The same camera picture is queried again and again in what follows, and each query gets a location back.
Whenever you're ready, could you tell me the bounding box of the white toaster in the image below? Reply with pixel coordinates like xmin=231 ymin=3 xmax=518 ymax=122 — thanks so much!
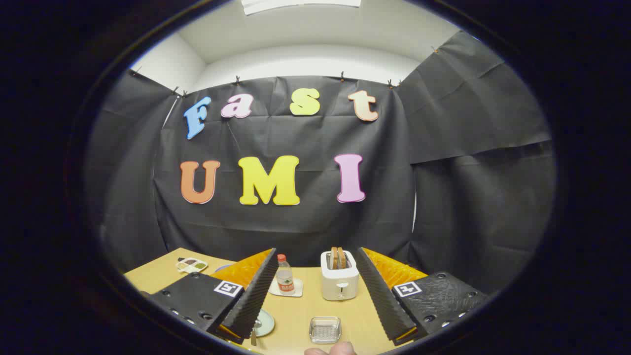
xmin=320 ymin=250 xmax=360 ymax=301

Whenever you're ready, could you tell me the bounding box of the white square coaster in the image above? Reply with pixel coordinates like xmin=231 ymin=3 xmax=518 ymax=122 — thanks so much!
xmin=269 ymin=278 xmax=304 ymax=298

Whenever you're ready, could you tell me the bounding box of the clear plastic water bottle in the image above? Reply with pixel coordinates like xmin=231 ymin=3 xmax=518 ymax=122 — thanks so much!
xmin=276 ymin=254 xmax=295 ymax=295

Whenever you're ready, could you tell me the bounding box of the ceiling light panel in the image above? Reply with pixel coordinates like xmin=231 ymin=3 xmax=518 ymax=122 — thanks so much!
xmin=241 ymin=0 xmax=362 ymax=15

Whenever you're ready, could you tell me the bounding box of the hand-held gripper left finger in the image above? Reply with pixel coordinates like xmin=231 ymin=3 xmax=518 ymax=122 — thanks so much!
xmin=147 ymin=248 xmax=279 ymax=345

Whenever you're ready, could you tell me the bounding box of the metal wire basket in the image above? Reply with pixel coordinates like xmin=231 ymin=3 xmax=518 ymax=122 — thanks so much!
xmin=309 ymin=317 xmax=342 ymax=345

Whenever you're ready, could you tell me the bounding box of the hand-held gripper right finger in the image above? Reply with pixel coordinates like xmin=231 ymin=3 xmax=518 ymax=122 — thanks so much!
xmin=356 ymin=247 xmax=490 ymax=345

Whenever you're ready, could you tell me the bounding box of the pale green plate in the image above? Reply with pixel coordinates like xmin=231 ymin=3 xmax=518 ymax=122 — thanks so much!
xmin=253 ymin=309 xmax=275 ymax=338

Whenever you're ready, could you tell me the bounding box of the white divided sauce dish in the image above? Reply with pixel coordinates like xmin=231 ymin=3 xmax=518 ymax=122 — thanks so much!
xmin=176 ymin=257 xmax=209 ymax=274

